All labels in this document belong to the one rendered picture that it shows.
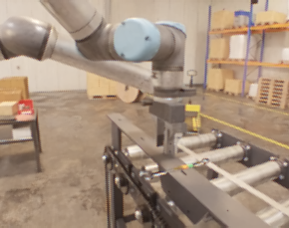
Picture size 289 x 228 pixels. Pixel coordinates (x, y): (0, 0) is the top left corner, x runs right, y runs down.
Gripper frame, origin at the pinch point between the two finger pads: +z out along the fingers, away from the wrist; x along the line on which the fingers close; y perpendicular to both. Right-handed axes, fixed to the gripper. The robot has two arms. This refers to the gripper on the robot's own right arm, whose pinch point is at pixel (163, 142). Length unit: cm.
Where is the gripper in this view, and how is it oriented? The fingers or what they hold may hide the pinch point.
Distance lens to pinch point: 64.2
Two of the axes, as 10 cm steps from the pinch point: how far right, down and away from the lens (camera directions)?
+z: -0.2, 9.7, 2.5
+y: -9.1, 0.9, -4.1
